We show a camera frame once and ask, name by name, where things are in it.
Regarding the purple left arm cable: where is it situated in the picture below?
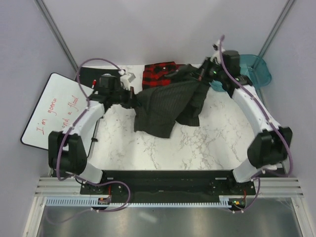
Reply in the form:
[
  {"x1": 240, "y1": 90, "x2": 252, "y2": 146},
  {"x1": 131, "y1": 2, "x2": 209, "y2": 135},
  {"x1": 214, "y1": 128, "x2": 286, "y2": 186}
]
[{"x1": 55, "y1": 58, "x2": 131, "y2": 212}]

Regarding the light blue cable duct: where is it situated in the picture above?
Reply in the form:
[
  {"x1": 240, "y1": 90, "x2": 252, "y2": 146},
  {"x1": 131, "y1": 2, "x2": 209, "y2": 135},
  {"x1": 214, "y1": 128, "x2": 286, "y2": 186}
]
[{"x1": 44, "y1": 196, "x2": 234, "y2": 208}]

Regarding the teal transparent plastic bin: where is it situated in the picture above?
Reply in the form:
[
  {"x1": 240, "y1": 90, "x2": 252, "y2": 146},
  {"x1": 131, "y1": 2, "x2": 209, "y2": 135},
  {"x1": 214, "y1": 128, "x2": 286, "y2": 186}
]
[{"x1": 208, "y1": 53, "x2": 273, "y2": 92}]

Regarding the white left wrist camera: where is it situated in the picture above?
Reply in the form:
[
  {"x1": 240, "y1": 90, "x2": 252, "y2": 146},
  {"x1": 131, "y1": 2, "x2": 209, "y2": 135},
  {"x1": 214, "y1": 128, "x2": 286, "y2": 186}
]
[{"x1": 120, "y1": 73, "x2": 136, "y2": 90}]

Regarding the white whiteboard with red writing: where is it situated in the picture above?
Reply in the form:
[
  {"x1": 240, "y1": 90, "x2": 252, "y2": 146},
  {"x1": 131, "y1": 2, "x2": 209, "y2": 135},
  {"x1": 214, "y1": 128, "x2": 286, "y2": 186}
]
[{"x1": 20, "y1": 73, "x2": 87, "y2": 150}]

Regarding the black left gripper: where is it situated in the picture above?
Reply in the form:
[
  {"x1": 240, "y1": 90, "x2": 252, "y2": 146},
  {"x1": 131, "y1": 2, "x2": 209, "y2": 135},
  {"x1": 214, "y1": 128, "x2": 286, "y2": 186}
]
[{"x1": 110, "y1": 86, "x2": 142, "y2": 110}]

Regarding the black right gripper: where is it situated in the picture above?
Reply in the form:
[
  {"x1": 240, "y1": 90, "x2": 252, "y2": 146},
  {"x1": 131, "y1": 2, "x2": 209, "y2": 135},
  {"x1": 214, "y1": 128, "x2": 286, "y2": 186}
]
[{"x1": 190, "y1": 57, "x2": 227, "y2": 84}]

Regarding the dark grey pinstripe shirt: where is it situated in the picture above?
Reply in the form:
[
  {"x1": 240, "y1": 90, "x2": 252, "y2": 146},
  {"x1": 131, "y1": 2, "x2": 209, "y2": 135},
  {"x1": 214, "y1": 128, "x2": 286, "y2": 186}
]
[{"x1": 134, "y1": 64, "x2": 210, "y2": 139}]

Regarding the red black plaid shirt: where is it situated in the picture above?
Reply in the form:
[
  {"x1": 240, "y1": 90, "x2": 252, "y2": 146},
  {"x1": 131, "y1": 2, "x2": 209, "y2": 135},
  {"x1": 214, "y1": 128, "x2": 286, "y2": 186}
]
[{"x1": 142, "y1": 61, "x2": 183, "y2": 90}]

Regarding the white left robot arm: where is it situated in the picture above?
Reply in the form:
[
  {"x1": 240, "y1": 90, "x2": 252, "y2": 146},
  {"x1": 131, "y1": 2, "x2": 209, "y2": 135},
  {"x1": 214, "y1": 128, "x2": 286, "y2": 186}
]
[{"x1": 48, "y1": 73, "x2": 138, "y2": 194}]

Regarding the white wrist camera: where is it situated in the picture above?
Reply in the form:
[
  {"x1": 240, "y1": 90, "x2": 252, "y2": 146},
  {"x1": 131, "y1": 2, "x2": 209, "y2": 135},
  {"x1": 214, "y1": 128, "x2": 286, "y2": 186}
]
[
  {"x1": 210, "y1": 42, "x2": 221, "y2": 65},
  {"x1": 120, "y1": 73, "x2": 136, "y2": 90}
]

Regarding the aluminium frame post right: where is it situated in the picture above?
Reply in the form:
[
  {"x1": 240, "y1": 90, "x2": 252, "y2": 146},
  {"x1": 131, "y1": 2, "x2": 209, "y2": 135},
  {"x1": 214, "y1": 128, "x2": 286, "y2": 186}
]
[{"x1": 258, "y1": 0, "x2": 296, "y2": 57}]

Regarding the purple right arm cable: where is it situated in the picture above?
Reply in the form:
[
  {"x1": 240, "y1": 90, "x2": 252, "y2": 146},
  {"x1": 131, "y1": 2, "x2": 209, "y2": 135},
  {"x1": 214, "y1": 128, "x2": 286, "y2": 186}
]
[{"x1": 219, "y1": 35, "x2": 293, "y2": 214}]

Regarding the aluminium frame post left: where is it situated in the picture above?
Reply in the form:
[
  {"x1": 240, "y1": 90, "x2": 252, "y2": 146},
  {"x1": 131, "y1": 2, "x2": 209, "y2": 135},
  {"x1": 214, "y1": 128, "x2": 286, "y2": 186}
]
[{"x1": 34, "y1": 0, "x2": 78, "y2": 71}]

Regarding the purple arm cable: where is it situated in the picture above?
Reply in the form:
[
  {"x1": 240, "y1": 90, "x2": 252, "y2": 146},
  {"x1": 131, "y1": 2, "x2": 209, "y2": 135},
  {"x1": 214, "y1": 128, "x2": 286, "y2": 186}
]
[
  {"x1": 219, "y1": 35, "x2": 293, "y2": 214},
  {"x1": 55, "y1": 58, "x2": 131, "y2": 212}
]

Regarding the aluminium frame post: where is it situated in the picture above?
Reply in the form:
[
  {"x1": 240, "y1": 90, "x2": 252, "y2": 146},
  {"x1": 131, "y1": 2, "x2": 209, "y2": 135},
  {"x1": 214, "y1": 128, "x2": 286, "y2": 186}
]
[
  {"x1": 34, "y1": 0, "x2": 78, "y2": 71},
  {"x1": 258, "y1": 0, "x2": 296, "y2": 57}
]

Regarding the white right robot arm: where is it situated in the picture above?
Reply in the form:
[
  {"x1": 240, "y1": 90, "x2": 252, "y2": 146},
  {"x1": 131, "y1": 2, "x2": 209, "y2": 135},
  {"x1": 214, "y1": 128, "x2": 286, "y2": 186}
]
[{"x1": 198, "y1": 50, "x2": 293, "y2": 195}]

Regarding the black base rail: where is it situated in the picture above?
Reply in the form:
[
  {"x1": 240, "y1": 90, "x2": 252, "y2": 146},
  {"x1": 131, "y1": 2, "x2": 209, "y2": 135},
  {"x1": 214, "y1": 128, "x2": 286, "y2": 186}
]
[{"x1": 80, "y1": 170, "x2": 256, "y2": 202}]

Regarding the black mat green edge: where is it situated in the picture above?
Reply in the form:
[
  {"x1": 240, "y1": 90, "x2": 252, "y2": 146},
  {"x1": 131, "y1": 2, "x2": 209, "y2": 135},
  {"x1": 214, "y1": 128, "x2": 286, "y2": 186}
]
[{"x1": 76, "y1": 67, "x2": 124, "y2": 97}]

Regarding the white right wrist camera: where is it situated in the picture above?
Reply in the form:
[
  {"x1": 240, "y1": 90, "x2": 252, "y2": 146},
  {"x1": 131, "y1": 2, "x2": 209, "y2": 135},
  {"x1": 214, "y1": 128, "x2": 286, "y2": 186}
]
[{"x1": 210, "y1": 42, "x2": 221, "y2": 65}]

